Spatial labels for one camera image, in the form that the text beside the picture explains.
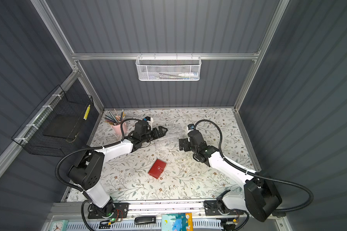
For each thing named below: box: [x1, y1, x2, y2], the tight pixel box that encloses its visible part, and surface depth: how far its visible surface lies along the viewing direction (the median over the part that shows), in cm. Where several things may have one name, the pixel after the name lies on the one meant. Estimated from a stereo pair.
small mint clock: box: [49, 219, 69, 231], surface depth 69 cm
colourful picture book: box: [160, 212, 194, 231], surface depth 71 cm
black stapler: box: [133, 216, 157, 225], surface depth 69 cm
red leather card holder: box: [147, 159, 167, 180], surface depth 88 cm
